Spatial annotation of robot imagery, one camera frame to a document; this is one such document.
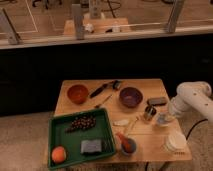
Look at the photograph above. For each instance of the metal cup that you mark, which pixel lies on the metal cup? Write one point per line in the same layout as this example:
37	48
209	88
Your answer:
149	113

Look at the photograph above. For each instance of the yellow wooden utensil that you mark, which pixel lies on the yellow wooden utensil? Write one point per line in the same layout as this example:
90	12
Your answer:
130	126

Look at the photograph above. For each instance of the white small object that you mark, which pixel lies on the white small object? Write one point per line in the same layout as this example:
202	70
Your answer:
123	122

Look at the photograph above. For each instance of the green plastic tray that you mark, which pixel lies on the green plastic tray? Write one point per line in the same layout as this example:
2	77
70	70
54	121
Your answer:
72	141

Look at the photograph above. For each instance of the grey towel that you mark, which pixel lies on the grey towel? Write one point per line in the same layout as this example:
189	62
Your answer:
164	119

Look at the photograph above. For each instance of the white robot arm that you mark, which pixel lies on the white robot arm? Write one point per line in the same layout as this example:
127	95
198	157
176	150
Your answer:
192	95

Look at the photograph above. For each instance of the dark grey block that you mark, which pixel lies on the dark grey block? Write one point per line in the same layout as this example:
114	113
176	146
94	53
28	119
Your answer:
158	101

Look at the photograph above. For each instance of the orange fruit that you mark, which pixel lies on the orange fruit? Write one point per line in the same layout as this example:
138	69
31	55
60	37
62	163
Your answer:
58	154

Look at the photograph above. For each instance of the black handled dish brush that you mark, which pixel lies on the black handled dish brush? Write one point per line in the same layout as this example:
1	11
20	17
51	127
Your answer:
115	85

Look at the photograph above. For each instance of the grey blue sponge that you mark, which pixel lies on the grey blue sponge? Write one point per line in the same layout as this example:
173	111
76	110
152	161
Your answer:
91	146

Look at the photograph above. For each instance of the small screwdriver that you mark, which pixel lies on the small screwdriver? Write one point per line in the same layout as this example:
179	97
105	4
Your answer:
105	100

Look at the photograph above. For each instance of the purple bowl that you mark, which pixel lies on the purple bowl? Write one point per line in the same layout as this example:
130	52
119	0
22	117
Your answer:
130	97

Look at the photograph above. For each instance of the bunch of dark grapes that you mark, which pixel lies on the bunch of dark grapes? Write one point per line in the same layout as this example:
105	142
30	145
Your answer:
81	123

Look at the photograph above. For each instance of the orange brown bowl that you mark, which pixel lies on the orange brown bowl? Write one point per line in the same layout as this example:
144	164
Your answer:
78	93

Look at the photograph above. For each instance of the wooden table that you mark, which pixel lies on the wooden table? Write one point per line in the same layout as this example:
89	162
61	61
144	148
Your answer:
150	138

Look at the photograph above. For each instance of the grey blue small cup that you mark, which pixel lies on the grey blue small cup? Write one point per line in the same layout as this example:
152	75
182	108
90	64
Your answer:
133	146

